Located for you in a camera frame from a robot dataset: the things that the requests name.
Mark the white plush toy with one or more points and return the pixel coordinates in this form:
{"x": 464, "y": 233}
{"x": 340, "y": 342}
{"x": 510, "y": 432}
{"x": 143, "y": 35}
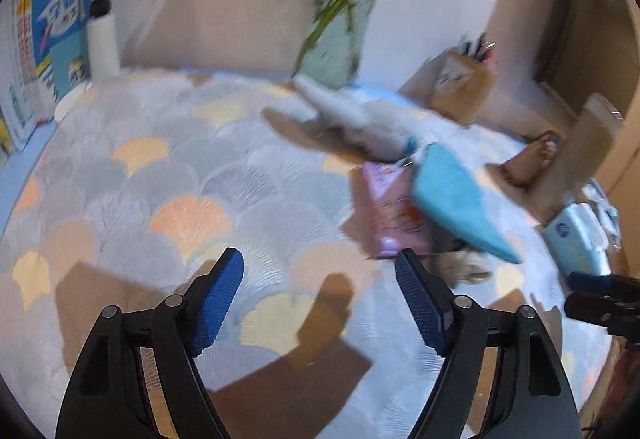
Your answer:
{"x": 350, "y": 114}

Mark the tan cardboard box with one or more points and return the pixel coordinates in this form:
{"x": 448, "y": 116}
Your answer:
{"x": 575, "y": 154}

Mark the glass vase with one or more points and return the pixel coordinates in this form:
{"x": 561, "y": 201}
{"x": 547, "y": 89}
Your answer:
{"x": 340, "y": 44}

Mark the blue underlay mat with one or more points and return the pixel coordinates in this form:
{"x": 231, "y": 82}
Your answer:
{"x": 20, "y": 179}

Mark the pink clay zip bag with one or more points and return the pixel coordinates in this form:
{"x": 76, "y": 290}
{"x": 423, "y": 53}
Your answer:
{"x": 385, "y": 199}

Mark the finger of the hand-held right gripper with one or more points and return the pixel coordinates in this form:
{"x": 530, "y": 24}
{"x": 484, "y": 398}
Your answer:
{"x": 595, "y": 309}
{"x": 600, "y": 283}

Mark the woven pen holder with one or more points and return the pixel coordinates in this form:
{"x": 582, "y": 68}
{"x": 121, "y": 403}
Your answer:
{"x": 460, "y": 89}

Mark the bunch of pens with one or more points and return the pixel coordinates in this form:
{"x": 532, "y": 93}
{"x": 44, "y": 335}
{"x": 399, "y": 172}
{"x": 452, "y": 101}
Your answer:
{"x": 477, "y": 49}

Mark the scallop pattern tablecloth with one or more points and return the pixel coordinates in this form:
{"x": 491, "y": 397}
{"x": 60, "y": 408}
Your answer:
{"x": 150, "y": 169}

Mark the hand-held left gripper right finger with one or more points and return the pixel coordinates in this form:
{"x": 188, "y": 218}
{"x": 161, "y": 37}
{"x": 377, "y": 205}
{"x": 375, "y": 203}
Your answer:
{"x": 420, "y": 304}

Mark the brown plush ball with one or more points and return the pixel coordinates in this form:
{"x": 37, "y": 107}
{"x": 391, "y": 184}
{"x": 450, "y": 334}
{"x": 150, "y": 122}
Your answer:
{"x": 465, "y": 266}

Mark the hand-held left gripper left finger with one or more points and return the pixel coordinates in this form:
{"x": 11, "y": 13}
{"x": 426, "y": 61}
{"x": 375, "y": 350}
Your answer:
{"x": 220, "y": 299}

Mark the blue tissue pack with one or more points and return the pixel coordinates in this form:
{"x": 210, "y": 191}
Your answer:
{"x": 570, "y": 239}

